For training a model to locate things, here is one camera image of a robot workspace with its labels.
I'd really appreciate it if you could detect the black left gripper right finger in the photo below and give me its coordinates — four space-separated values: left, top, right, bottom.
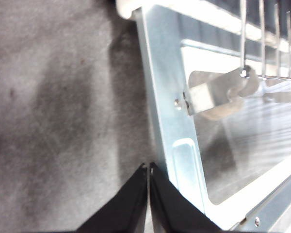
149 162 221 233

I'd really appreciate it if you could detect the cream Toshiba toaster oven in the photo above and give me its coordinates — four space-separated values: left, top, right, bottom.
115 0 291 56

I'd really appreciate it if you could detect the glass oven door with handle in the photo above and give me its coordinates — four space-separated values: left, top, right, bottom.
135 7 291 233

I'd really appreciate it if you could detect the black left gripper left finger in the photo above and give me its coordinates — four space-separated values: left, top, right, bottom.
75 163 148 233

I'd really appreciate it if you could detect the metal wire oven rack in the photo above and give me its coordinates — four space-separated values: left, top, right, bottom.
239 0 291 81

